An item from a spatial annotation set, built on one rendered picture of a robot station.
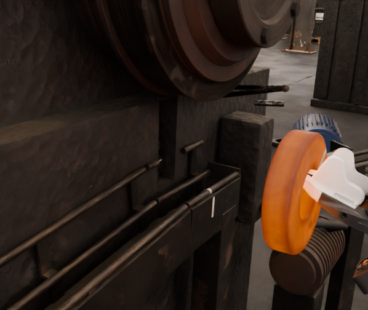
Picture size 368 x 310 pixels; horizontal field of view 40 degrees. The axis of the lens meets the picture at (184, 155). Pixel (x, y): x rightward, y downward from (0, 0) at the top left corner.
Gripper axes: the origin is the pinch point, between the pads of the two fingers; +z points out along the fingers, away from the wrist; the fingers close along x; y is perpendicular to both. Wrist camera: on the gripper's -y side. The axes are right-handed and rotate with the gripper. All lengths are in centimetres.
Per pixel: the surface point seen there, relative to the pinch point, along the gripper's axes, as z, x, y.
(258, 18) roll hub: 16.5, -12.2, 14.2
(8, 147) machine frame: 30.3, 18.6, -5.2
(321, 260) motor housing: -3, -41, -34
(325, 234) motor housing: -1, -50, -33
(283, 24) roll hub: 16.2, -22.4, 12.8
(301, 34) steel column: 264, -866, -133
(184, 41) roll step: 22.2, -2.8, 9.4
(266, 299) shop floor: 12, -92, -91
